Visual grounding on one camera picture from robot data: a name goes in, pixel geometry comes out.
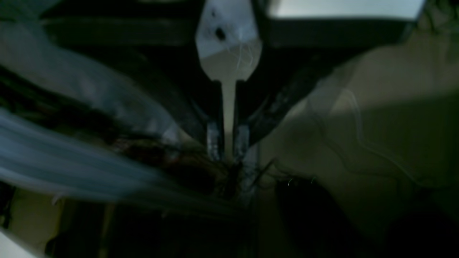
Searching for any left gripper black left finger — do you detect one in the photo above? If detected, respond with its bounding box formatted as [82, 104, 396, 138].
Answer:
[118, 50, 224, 162]

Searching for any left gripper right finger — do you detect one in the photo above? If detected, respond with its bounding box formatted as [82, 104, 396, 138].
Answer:
[233, 46, 345, 161]

